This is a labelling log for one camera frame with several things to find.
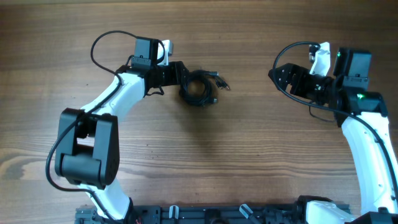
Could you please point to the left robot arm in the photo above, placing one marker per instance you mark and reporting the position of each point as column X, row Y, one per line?
column 86, row 152

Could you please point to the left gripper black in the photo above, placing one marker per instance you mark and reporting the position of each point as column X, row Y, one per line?
column 177, row 73

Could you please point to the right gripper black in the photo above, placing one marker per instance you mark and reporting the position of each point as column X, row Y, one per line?
column 301, row 74

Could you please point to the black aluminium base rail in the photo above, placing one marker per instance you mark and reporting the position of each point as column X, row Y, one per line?
column 281, row 213

